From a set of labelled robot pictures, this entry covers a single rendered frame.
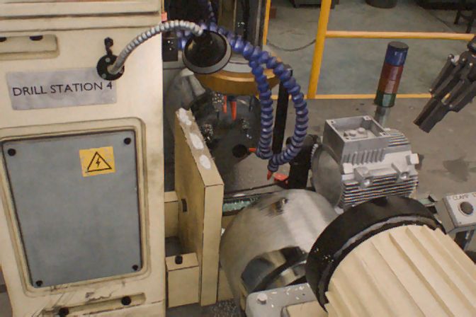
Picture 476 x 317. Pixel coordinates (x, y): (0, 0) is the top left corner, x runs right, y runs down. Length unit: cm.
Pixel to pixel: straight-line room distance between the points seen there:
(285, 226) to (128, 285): 36
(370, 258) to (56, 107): 51
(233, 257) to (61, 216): 31
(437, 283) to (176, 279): 70
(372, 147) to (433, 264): 67
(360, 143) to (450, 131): 92
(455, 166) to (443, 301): 135
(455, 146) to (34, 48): 155
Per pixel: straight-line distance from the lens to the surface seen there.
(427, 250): 61
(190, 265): 116
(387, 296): 58
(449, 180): 181
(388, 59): 159
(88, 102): 83
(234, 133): 139
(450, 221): 122
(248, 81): 97
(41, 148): 87
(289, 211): 93
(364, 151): 124
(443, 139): 204
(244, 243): 93
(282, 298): 79
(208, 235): 108
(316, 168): 136
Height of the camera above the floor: 175
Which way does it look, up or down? 34 degrees down
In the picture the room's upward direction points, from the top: 5 degrees clockwise
